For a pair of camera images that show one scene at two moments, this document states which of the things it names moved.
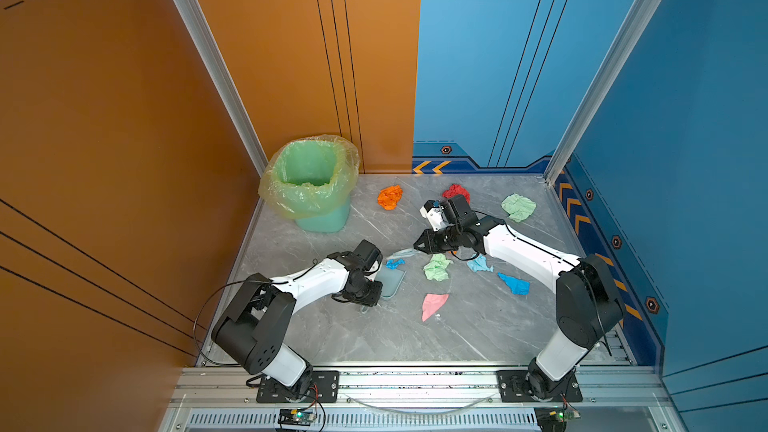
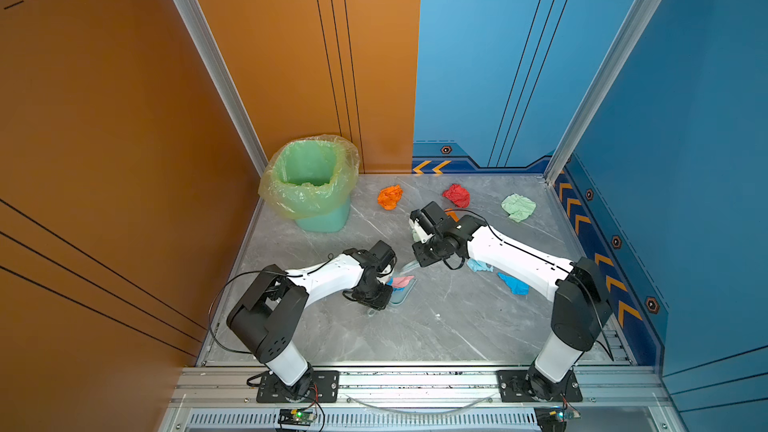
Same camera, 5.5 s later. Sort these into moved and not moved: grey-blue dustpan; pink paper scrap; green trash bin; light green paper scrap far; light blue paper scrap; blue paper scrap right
Moved: grey-blue dustpan; pink paper scrap
Not moved: light green paper scrap far; blue paper scrap right; light blue paper scrap; green trash bin
